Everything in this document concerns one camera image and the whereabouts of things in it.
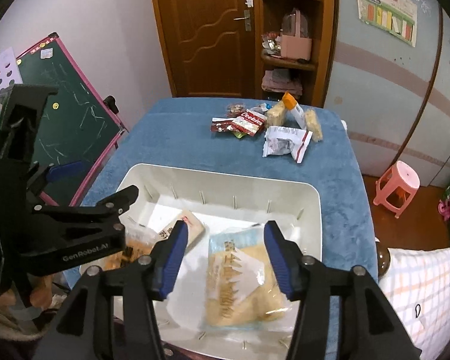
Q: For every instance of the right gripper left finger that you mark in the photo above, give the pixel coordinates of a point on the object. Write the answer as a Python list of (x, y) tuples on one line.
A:
[(110, 314)]

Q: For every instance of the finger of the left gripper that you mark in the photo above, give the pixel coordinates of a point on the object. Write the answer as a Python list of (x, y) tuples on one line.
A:
[(60, 238), (65, 169)]

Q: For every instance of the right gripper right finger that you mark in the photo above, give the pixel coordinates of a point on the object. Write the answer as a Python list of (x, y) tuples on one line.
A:
[(369, 328)]

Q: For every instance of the large beige cracker pack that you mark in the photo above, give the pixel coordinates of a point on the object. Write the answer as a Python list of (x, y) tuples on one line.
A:
[(241, 288)]

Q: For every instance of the white purple snack packet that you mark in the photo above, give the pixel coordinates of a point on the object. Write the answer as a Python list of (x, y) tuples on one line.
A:
[(280, 140)]

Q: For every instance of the beige wafer pack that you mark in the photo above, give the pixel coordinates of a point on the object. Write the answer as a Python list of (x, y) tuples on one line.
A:
[(276, 115), (313, 125)]

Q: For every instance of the red white Doritos packet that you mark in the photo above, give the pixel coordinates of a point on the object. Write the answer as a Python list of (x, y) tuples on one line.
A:
[(249, 122)]

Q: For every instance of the orange white snack bar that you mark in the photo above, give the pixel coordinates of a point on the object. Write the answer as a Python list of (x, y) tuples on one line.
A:
[(294, 108)]

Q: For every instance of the dark red snack packet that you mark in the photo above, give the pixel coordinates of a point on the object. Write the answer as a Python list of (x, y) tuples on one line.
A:
[(225, 125)]

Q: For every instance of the blue candy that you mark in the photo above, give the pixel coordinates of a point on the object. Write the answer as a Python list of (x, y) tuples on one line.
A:
[(262, 108)]

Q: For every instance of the white checked pillow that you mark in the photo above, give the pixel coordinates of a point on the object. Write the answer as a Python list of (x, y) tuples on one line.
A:
[(417, 285)]

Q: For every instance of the brown snack bag in tray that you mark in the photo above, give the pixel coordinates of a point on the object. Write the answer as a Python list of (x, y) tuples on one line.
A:
[(139, 240)]

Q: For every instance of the small tan snack packet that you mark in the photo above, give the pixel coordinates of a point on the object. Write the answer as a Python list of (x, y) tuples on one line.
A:
[(194, 227)]

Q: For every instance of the blue fuzzy table cloth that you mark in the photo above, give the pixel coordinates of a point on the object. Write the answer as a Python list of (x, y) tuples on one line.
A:
[(176, 133)]

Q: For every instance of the pink toy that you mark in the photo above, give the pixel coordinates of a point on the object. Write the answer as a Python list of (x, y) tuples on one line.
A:
[(444, 209)]

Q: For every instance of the pink plastic stool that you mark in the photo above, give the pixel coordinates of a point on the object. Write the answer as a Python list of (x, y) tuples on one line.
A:
[(396, 188)]

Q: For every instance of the white plastic tray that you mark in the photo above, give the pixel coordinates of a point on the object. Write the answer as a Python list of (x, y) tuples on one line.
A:
[(223, 203)]

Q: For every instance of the clear nut candy packet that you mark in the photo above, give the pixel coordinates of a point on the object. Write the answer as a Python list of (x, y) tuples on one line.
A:
[(235, 109)]

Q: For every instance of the brown wooden door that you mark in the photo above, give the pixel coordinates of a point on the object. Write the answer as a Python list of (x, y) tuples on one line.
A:
[(208, 46)]

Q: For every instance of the folded pink cloth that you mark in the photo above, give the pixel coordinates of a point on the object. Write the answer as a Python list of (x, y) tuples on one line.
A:
[(279, 81)]

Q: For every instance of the pink basket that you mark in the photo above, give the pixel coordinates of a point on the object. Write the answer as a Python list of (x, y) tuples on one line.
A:
[(296, 41)]

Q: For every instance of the wooden shelf unit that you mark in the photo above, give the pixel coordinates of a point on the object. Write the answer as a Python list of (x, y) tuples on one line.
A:
[(313, 74)]

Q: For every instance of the green chalkboard pink frame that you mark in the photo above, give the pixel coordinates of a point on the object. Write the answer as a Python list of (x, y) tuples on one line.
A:
[(77, 126)]

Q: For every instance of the colourful wall poster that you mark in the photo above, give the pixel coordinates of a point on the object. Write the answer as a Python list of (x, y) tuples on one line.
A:
[(396, 17)]

